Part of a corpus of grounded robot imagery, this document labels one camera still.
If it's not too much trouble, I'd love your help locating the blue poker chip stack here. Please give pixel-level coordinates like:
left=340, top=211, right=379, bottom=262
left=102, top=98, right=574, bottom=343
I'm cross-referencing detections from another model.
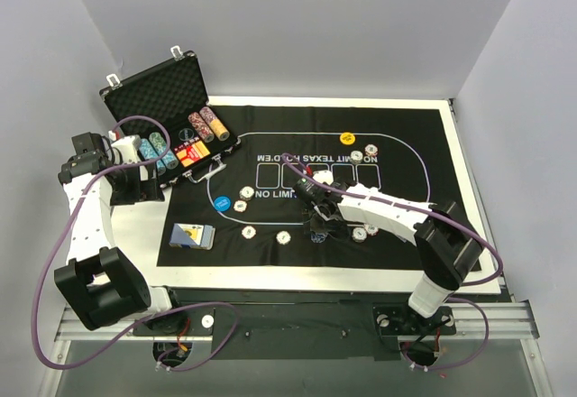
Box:
left=310, top=233, right=328, bottom=244

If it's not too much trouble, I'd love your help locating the grey poker chip stack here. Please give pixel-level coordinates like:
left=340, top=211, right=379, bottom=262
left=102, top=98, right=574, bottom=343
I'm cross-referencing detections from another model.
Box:
left=276, top=231, right=291, bottom=245

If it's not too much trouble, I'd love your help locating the blue playing card deck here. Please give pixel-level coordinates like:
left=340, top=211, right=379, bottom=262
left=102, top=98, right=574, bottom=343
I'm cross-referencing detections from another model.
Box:
left=169, top=223, right=215, bottom=250

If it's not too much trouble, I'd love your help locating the yellow dealer button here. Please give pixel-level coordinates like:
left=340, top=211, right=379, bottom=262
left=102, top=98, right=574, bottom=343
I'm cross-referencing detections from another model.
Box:
left=339, top=132, right=356, bottom=145

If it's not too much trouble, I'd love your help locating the blue blind button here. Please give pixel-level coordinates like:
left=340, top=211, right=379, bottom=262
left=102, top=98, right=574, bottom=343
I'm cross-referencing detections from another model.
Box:
left=213, top=196, right=232, bottom=212

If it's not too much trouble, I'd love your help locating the single red 100 chip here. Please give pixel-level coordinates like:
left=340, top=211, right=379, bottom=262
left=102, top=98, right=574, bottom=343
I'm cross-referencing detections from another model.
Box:
left=234, top=200, right=248, bottom=213

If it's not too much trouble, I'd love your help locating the red poker chip stack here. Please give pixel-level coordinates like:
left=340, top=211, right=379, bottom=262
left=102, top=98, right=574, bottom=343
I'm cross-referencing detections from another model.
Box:
left=364, top=225, right=379, bottom=236

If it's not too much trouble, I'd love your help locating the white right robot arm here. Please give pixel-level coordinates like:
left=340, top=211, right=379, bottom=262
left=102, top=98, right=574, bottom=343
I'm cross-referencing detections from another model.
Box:
left=293, top=177, right=484, bottom=333

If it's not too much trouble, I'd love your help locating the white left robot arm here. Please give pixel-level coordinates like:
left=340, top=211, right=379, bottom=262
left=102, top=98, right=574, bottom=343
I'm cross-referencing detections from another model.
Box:
left=54, top=133, right=186, bottom=336

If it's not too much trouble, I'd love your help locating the white table board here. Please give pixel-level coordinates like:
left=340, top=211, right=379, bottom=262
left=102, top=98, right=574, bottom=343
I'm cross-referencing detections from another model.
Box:
left=112, top=96, right=486, bottom=292

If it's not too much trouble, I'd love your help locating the light blue chip roll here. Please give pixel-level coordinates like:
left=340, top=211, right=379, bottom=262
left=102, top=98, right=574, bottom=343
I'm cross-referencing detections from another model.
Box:
left=139, top=138, right=167, bottom=176

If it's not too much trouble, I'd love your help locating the red yellow card box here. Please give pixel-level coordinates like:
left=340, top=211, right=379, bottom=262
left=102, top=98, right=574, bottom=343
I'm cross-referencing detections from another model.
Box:
left=174, top=140, right=211, bottom=168

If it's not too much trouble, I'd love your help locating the clear round button in case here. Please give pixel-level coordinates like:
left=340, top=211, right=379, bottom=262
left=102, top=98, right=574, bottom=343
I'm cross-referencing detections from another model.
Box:
left=179, top=128, right=195, bottom=142

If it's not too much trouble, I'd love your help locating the black poker felt mat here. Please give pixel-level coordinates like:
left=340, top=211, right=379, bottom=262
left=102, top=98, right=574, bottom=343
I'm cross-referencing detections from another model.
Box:
left=158, top=106, right=463, bottom=271

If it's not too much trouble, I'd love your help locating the black aluminium poker case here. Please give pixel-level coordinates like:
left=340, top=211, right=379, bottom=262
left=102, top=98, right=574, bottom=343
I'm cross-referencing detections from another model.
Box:
left=99, top=45, right=240, bottom=187

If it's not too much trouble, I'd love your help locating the dark red chip roll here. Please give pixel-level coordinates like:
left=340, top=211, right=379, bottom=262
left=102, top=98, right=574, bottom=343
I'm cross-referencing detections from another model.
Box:
left=188, top=112, right=215, bottom=143

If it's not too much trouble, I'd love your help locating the tan chip roll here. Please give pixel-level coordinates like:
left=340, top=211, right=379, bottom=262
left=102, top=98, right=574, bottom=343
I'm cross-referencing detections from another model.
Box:
left=199, top=106, right=230, bottom=141

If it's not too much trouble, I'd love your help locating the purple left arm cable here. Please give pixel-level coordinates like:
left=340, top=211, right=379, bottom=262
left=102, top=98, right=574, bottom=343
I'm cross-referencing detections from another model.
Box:
left=33, top=115, right=239, bottom=374

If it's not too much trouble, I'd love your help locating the aluminium mounting rail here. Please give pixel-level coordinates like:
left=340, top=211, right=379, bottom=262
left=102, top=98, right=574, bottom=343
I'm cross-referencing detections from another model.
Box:
left=55, top=302, right=540, bottom=342

